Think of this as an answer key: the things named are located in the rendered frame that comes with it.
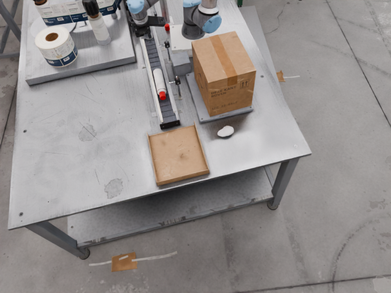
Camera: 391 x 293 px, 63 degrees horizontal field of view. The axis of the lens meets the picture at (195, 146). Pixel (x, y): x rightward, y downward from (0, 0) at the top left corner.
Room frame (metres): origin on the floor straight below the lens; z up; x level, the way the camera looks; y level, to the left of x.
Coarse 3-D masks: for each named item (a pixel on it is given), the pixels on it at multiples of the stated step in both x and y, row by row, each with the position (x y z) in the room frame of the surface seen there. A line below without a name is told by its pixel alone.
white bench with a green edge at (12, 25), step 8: (0, 0) 2.54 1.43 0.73; (16, 0) 3.40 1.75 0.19; (0, 8) 2.52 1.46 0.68; (16, 8) 3.31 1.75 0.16; (8, 16) 2.52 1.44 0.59; (8, 24) 2.52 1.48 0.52; (16, 24) 2.56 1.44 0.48; (8, 32) 2.90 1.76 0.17; (16, 32) 2.52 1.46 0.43; (0, 48) 2.63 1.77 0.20; (0, 56) 2.53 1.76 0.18; (8, 56) 2.53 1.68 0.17; (16, 56) 2.53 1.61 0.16
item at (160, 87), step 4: (156, 72) 1.31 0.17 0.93; (160, 72) 1.31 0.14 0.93; (156, 76) 1.28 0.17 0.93; (160, 76) 1.28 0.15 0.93; (156, 80) 1.26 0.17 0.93; (160, 80) 1.25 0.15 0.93; (156, 84) 1.23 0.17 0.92; (160, 84) 1.22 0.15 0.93; (164, 84) 1.23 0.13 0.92; (160, 88) 1.19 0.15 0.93; (164, 88) 1.19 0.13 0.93; (160, 92) 1.17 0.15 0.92; (164, 92) 1.17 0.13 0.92; (160, 96) 1.15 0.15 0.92; (164, 96) 1.14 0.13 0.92
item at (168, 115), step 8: (144, 40) 1.65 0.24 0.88; (152, 40) 1.64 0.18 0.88; (152, 48) 1.57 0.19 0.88; (152, 56) 1.50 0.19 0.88; (152, 64) 1.43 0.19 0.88; (160, 64) 1.43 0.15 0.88; (152, 72) 1.37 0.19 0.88; (168, 96) 1.17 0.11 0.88; (160, 104) 1.12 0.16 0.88; (168, 104) 1.11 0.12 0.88; (168, 112) 1.06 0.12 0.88; (168, 120) 1.00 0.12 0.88; (176, 120) 1.00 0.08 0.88
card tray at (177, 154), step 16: (192, 128) 0.97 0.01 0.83; (160, 144) 0.89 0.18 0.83; (176, 144) 0.88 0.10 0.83; (192, 144) 0.87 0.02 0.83; (160, 160) 0.80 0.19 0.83; (176, 160) 0.78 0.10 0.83; (192, 160) 0.77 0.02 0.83; (160, 176) 0.71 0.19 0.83; (176, 176) 0.70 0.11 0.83; (192, 176) 0.68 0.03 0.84
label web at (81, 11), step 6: (102, 0) 1.90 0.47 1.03; (108, 0) 1.91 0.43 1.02; (114, 0) 1.95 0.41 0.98; (120, 0) 2.03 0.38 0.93; (78, 6) 1.87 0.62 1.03; (102, 6) 1.90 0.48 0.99; (108, 6) 1.90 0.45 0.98; (114, 6) 1.93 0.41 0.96; (78, 12) 1.87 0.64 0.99; (84, 12) 1.87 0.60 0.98; (102, 12) 1.89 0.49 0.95; (108, 12) 1.90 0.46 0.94; (114, 12) 1.91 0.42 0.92; (84, 18) 1.87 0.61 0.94
